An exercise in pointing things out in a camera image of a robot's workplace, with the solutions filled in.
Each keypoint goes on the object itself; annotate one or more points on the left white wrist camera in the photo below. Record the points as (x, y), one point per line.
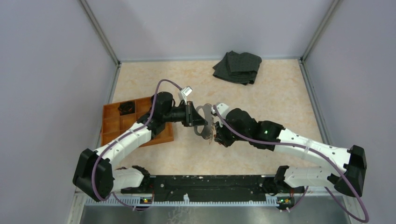
(184, 93)

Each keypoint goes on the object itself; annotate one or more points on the black coiled cable red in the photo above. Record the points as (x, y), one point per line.
(126, 108)

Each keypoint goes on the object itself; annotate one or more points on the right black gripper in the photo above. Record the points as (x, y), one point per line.
(220, 136)

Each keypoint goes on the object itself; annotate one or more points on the grey cable duct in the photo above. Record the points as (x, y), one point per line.
(138, 202)

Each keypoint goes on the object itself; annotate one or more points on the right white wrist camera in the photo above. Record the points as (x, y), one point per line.
(220, 110)

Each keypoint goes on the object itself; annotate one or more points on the folded dark grey cloth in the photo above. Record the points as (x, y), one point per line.
(238, 68)

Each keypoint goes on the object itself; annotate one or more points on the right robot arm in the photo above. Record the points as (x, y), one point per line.
(342, 168)

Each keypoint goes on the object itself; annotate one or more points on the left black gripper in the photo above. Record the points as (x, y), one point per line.
(193, 117)

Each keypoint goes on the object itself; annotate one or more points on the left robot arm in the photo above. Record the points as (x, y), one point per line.
(95, 172)

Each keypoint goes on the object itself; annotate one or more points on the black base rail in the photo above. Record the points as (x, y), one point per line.
(212, 188)

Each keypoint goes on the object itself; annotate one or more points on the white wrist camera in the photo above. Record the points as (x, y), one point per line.
(184, 93)
(220, 110)

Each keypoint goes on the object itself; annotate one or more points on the orange compartment tray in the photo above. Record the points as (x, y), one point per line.
(113, 125)

